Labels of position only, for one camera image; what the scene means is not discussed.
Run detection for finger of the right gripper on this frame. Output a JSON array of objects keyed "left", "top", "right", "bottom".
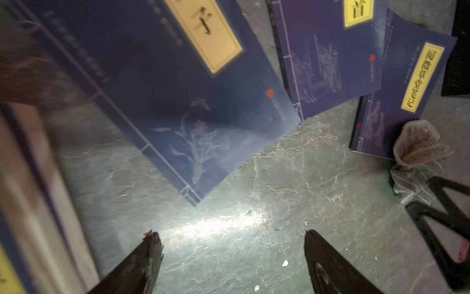
[{"left": 405, "top": 176, "right": 470, "bottom": 290}]

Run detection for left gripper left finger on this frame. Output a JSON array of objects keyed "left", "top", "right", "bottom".
[{"left": 89, "top": 230, "right": 164, "bottom": 294}]

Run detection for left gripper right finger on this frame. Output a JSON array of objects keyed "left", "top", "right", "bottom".
[{"left": 304, "top": 230, "right": 382, "bottom": 294}]

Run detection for grey knitted cloth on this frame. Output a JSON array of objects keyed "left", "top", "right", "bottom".
[{"left": 390, "top": 120, "right": 454, "bottom": 206}]

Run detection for blue book Mengxi Bitan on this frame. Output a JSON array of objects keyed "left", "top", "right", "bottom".
[{"left": 1, "top": 103, "right": 100, "bottom": 294}]

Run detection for blue book Yuewei notes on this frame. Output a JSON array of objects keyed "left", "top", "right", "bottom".
[{"left": 350, "top": 10, "right": 457, "bottom": 159}]

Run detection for blue book Zhuangzi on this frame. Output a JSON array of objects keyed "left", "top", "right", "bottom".
[{"left": 6, "top": 1, "right": 300, "bottom": 206}]

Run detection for blue book Tang poems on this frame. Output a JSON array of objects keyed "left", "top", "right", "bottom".
[{"left": 268, "top": 0, "right": 388, "bottom": 120}]

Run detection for black mesh file holder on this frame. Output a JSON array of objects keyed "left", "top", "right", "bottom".
[{"left": 441, "top": 0, "right": 470, "bottom": 98}]

